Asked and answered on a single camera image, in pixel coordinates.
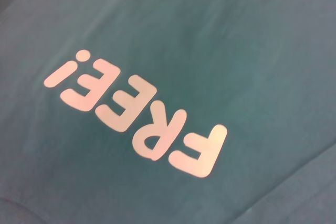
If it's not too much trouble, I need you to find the blue shirt with FREE print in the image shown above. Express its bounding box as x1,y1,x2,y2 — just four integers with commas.
0,0,336,224

